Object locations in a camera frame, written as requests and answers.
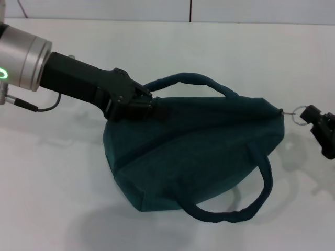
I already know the dark blue fabric bag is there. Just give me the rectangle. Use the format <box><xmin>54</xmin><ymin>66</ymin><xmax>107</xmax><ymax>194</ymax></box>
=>
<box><xmin>100</xmin><ymin>72</ymin><xmax>286</xmax><ymax>225</ymax></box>

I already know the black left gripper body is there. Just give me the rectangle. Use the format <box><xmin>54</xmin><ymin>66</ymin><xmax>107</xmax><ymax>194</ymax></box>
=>
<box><xmin>39</xmin><ymin>51</ymin><xmax>137</xmax><ymax>122</ymax></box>

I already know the silver zipper pull ring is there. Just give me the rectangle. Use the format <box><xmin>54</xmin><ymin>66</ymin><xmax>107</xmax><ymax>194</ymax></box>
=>
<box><xmin>282</xmin><ymin>104</ymin><xmax>310</xmax><ymax>127</ymax></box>

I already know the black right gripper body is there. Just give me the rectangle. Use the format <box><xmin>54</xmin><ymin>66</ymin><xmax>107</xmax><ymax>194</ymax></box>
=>
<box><xmin>310</xmin><ymin>112</ymin><xmax>335</xmax><ymax>161</ymax></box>

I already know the grey left arm cable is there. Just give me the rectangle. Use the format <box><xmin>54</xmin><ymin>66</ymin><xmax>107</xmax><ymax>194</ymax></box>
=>
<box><xmin>0</xmin><ymin>91</ymin><xmax>63</xmax><ymax>113</ymax></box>

